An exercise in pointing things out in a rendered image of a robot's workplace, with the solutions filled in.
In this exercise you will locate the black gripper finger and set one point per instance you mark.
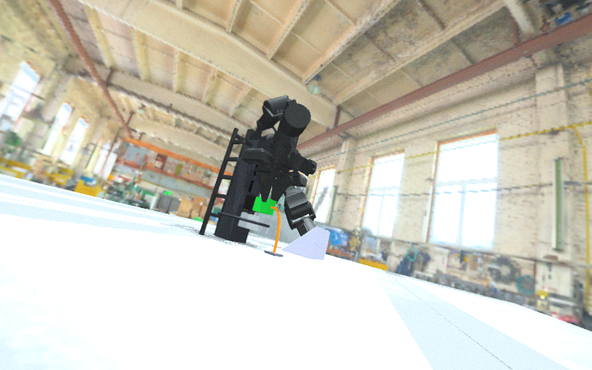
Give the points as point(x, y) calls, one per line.
point(265, 178)
point(279, 186)

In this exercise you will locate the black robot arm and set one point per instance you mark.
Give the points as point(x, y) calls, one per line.
point(293, 118)

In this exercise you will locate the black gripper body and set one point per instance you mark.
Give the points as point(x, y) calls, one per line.
point(272, 160)

